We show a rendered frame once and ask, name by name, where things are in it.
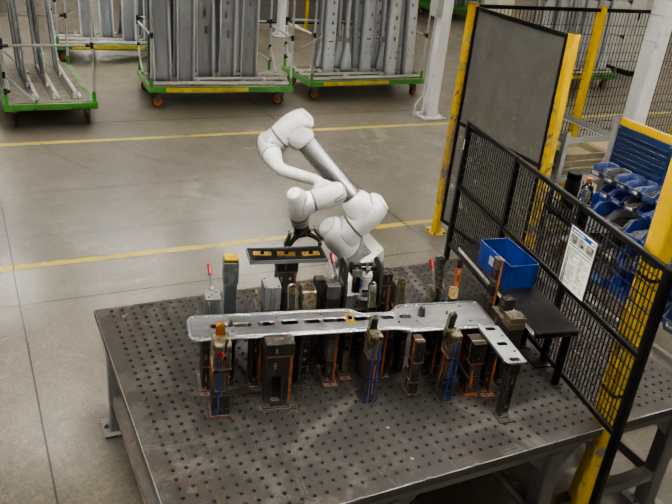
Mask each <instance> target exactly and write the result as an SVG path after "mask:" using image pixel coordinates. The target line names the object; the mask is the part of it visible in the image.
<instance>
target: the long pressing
mask: <svg viewBox="0 0 672 504"><path fill-rule="evenodd" d="M420 306H424V307H425V316H424V317H419V316H418V310H419V307H420ZM459 306H460V307H459ZM446 311H448V314H449V313H450V312H451V311H456V312H457V314H458V318H457V321H456V324H455V326H456V327H457V328H458V330H465V329H479V327H480V326H495V323H494V321H493V320H492V319H491V318H490V316H489V315H488V314H487V313H486V311H485V310H484V309H483V308H482V307H481V305H480V304H479V303H478V302H476V301H451V302H431V303H410V304H398V305H396V306H395V307H394V308H393V309H392V310H391V311H388V312H370V313H360V312H357V311H354V310H352V309H349V308H334V309H314V310H293V311H273V312H253V313H233V314H212V315H194V316H190V317H189V318H188V319H187V321H186V324H187V331H188V338H189V339H190V340H191V341H194V342H206V341H211V333H212V332H215V330H216V328H213V329H212V328H210V326H211V325H216V323H217V322H219V321H222V322H224V323H225V325H227V328H225V331H228V332H229V335H230V339H231V340H240V339H257V338H263V337H264V335H272V334H290V333H292V335H293V336H308V335H325V334H342V333H359V332H366V329H367V326H368V322H369V320H360V321H356V324H348V323H347V321H342V322H324V321H323V320H324V319H339V318H345V317H344V314H345V313H351V314H352V315H353V317H354V318H358V317H370V316H371V315H373V314H376V315H377V316H378V318H379V321H378V327H379V329H380V331H393V330H400V331H407V332H431V331H443V330H444V327H445V324H446V321H447V318H448V314H446ZM400 315H410V317H411V318H401V317H400ZM381 316H392V317H393V319H382V318H381ZM275 317H277V318H275ZM229 319H230V320H232V321H233V325H234V324H245V323H250V324H251V326H250V327H235V326H233V327H228V321H229ZM305 320H320V323H305V322H304V321H305ZM283 321H297V323H298V324H287V325H283V324H281V322H283ZM417 321H418V322H417ZM264 322H274V324H275V325H268V326H259V325H258V323H264ZM399 322H400V323H399ZM325 326H327V327H325ZM231 331H233V332H231Z"/></svg>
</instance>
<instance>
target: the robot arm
mask: <svg viewBox="0 0 672 504"><path fill-rule="evenodd" d="M313 124H314V121H313V117H312V116H311V115H310V114H309V113H308V112H307V111H306V110H305V109H303V108H300V109H296V110H293V111H291V112H289V113H287V114H286V115H284V116H283V117H282V118H281V119H279V120H278V121H277V122H276V123H275V124H274V125H273V126H272V127H271V128H270V129H269V130H267V131H265V132H263V133H261V134H260V135H259V137H258V140H257V147H258V151H259V153H260V155H261V157H262V158H263V160H264V161H265V162H266V163H267V164H268V165H269V166H270V168H271V169H272V170H273V171H274V172H275V173H277V174H279V175H281V176H283V177H286V178H289V179H293V180H297V181H300V182H304V183H308V184H311V185H313V188H312V190H310V191H304V190H303V189H301V188H299V187H293V188H290V189H289V190H288V191H287V193H286V197H285V204H286V210H287V213H288V215H289V217H290V221H291V225H292V226H293V228H294V231H292V232H290V231H288V235H287V237H286V239H285V241H284V243H283V244H284V247H292V245H293V243H294V242H295V241H296V240H298V239H299V238H303V237H306V236H308V237H309V238H310V237H311V238H313V239H314V240H316V241H317V242H318V246H322V242H321V241H322V240H323V242H324V244H325V245H326V247H327V248H328V249H329V250H330V251H331V252H333V253H334V255H335V256H337V257H338V260H337V261H336V262H335V269H337V268H339V266H340V260H341V258H342V257H345V258H346V259H347V261H357V262H360V261H361V260H362V259H364V258H365V257H366V256H368V255H370V254H371V250H370V249H368V247H367V245H366V244H365V242H364V240H363V236H364V235H366V234H367V233H369V232H370V231H372V230H373V229H374V228H375V227H376V226H378V225H379V224H380V223H381V221H382V220H383V219H384V217H385V216H386V214H387V211H388V206H387V204H386V203H385V201H384V200H383V198H382V197H381V196H380V195H379V194H377V193H371V194H370V195H369V194H368V193H367V192H365V191H364V190H357V189H356V188H355V187H354V185H353V184H352V183H351V182H350V181H349V179H348V178H347V177H346V176H345V175H344V173H343V172H342V171H341V170H340V169H339V167H338V166H337V165H336V164H335V163H334V161H333V160H332V159H331V157H330V156H329V155H328V154H327V153H326V151H325V150H324V149H323V148H322V147H321V145H320V144H319V143H318V142H317V141H316V139H315V138H314V133H313V131H312V127H313ZM289 145H290V146H291V147H293V148H294V149H297V150H299V151H300V152H301V153H302V154H303V155H304V157H305V158H306V159H307V160H308V161H309V162H310V164H311V165H312V166H313V167H314V168H315V170H316V171H317V172H318V173H319V174H320V175H321V177H322V178H321V177H320V176H318V175H316V174H313V173H310V172H307V171H304V170H301V169H298V168H295V167H291V166H289V165H286V164H285V163H284V162H283V159H282V152H283V151H284V150H285V149H286V148H287V147H288V146H289ZM342 202H343V210H344V211H345V213H346V214H345V215H344V216H341V217H337V216H333V217H329V218H327V219H325V220H324V221H323V222H322V223H321V225H320V228H319V230H320V232H319V231H318V230H317V229H316V226H313V228H310V227H309V215H310V214H311V213H313V212H316V211H319V210H324V209H328V208H331V207H334V206H336V205H338V204H340V203H342ZM311 231H313V232H315V234H316V235H315V234H313V233H312V232H311ZM293 234H294V236H293V237H292V238H291V236H292V235H293ZM290 238H291V240H290ZM289 240H290V241H289Z"/></svg>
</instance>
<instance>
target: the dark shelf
mask: <svg viewBox="0 0 672 504"><path fill-rule="evenodd" d="M480 247H481V244H465V245H458V248H457V249H458V250H459V252H460V253H461V254H462V255H463V256H464V257H465V258H466V260H467V261H468V262H469V263H470V264H471V265H472V266H473V268H474V269H475V270H476V271H477V272H478V273H479V275H480V276H481V277H482V278H483V279H484V280H485V281H486V283H487V284H488V285H489V283H490V282H489V278H492V277H491V275H490V274H489V273H488V272H487V271H486V270H485V269H484V268H483V267H482V266H481V265H480V264H478V257H479V252H480ZM497 295H498V296H499V297H500V299H501V295H511V296H512V297H513V298H514V299H515V304H514V308H513V310H519V311H520V312H521V313H522V314H523V315H524V316H525V317H526V324H525V327H526V328H527V330H528V331H529V332H530V333H531V334H532V335H533V336H534V338H535V339H540V338H555V337H572V336H578V335H579V332H580V331H579V330H578V329H577V328H576V327H575V326H574V325H573V324H572V323H571V322H570V321H569V320H568V319H567V318H566V316H565V315H564V314H563V313H562V312H561V311H560V310H559V309H558V308H557V307H556V306H555V305H554V304H553V303H552V302H551V301H550V300H549V299H548V298H547V297H546V296H545V295H544V294H543V293H542V292H541V291H540V290H539V289H538V288H537V287H536V286H535V285H534V286H533V287H531V288H520V289H509V290H507V289H505V288H504V287H503V286H502V285H501V284H500V283H499V287H498V292H497Z"/></svg>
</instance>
